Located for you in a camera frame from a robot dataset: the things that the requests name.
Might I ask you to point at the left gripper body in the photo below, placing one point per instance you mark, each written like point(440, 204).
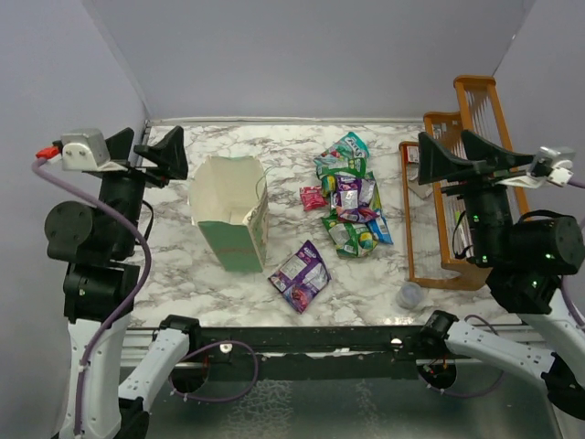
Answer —
point(143, 175)

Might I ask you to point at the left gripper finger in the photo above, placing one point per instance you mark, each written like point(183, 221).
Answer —
point(119, 145)
point(168, 156)

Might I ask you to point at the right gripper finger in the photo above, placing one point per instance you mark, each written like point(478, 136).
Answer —
point(479, 149)
point(437, 163)

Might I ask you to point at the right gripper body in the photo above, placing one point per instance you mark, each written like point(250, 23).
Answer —
point(474, 183)

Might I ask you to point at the green paper gift bag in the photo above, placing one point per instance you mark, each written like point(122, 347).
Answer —
point(228, 200)

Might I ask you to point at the teal Fox's candy bag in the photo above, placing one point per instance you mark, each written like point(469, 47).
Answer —
point(347, 147)

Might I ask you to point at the blue snack packet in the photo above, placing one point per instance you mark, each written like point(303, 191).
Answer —
point(379, 229)

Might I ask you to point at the yellow green Fox's candy bag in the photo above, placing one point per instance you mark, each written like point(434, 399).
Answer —
point(328, 184)

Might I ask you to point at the green white snack bag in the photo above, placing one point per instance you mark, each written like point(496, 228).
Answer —
point(354, 167)

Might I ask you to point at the green orange Fox's candy bag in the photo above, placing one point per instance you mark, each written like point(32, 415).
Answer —
point(351, 240)

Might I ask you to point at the pink red candy packet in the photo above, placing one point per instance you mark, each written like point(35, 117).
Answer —
point(312, 198)

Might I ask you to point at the purple Fox's candy bag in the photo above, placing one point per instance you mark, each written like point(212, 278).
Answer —
point(353, 197)

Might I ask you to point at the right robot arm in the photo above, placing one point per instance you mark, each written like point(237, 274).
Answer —
point(527, 259)

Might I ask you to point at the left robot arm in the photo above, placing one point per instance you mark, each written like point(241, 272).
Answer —
point(96, 237)

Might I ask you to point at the orange wooden tiered rack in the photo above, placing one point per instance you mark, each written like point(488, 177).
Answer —
point(436, 228)

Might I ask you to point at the red white small box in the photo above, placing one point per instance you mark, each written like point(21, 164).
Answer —
point(412, 154)

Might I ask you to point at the grey cardboard piece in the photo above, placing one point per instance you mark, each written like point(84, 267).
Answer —
point(422, 191)

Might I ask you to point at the small clear plastic cup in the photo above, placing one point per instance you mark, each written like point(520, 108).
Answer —
point(409, 295)

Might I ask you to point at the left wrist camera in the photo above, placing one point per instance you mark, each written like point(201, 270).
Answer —
point(83, 150)

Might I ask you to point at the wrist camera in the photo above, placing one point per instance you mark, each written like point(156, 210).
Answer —
point(83, 150)
point(549, 166)

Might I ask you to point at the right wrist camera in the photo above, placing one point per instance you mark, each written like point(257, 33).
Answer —
point(549, 166)

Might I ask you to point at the black base frame bar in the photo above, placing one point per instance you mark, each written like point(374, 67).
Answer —
point(312, 353)

